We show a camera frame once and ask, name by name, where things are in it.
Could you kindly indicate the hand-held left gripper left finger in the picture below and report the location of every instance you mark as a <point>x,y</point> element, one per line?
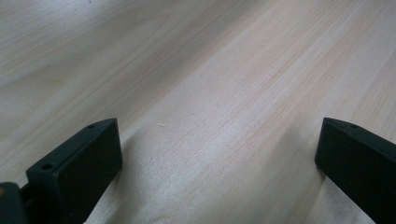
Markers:
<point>74,174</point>

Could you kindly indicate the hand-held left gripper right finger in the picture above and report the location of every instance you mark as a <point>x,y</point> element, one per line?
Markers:
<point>358,165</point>

